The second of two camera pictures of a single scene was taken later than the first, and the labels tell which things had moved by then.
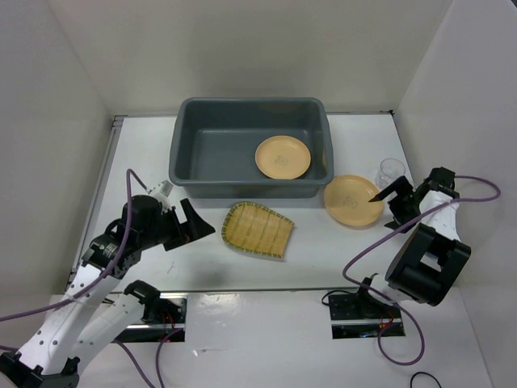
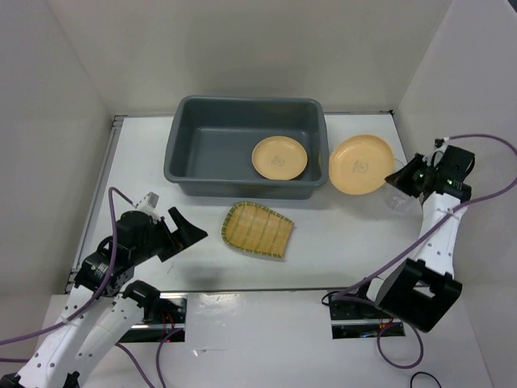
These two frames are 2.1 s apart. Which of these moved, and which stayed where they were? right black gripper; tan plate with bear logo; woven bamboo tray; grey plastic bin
Moved: right black gripper
Stayed: grey plastic bin; tan plate with bear logo; woven bamboo tray
